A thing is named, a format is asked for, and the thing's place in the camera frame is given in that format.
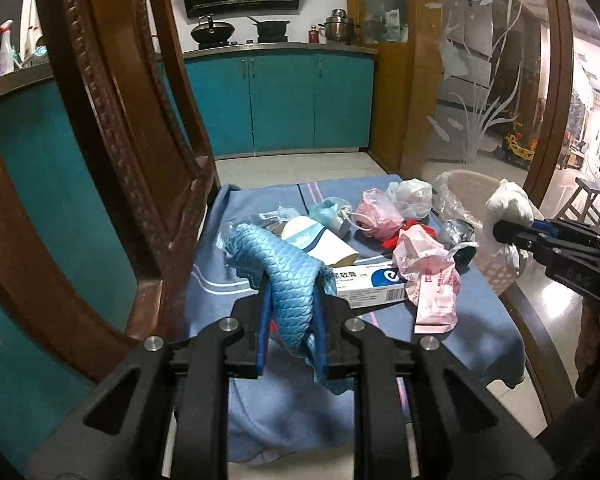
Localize white tissue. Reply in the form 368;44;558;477
486;179;534;226

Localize dark teal foil wrapper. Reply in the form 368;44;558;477
437;220;479;270

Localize pink white plastic bag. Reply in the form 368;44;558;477
392;224;460;336

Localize red wrapper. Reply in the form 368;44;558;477
380;219;438;252

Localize white blue medicine box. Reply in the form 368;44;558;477
332;266;406;309

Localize light blue quilted wrapper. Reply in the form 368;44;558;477
224;223;353;396

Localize blue face mask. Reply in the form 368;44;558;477
309;197;353;238

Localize clear plastic wrapper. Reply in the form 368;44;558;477
215;206;301;249

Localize white paper cup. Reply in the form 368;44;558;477
280;216;358;268

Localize teal kitchen cabinets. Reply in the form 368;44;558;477
183;42;376;158

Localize person's right hand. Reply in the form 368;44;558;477
574;298;600;399

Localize wooden stool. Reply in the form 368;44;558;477
557;177;600;226

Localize yellow toy truck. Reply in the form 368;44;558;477
502;120;534;169

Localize pink plastic waste basket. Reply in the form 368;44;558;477
433;169;544;296

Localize teal side counter cabinet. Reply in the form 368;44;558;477
0;62;142;470

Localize etched glass sliding door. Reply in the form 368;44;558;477
399;0;573;204

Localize blue striped table cloth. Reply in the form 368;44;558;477
185;174;524;463

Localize steel stock pot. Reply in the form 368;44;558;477
318;8;359;46

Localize small red canister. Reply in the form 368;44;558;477
309;25;319;44

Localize carved wooden chair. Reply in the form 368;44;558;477
0;0;219;382

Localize black cooking pot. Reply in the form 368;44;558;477
249;16;290;44

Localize black wok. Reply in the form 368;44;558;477
190;15;235;50

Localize white spray bottle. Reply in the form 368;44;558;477
0;20;14;76

